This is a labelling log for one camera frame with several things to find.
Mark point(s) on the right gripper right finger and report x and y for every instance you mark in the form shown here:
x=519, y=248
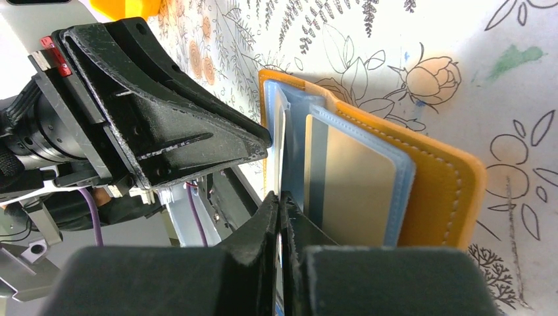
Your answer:
x=321, y=278

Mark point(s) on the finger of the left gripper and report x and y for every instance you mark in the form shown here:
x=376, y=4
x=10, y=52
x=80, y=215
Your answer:
x=139, y=44

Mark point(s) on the yellow plastic bin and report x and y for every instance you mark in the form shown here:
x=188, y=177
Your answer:
x=120, y=9

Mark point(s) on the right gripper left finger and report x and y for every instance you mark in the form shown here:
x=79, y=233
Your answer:
x=234, y=277

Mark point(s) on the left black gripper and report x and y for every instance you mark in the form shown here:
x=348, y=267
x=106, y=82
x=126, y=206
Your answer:
x=86, y=100

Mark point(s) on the aluminium rail front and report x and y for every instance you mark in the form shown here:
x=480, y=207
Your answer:
x=29, y=265

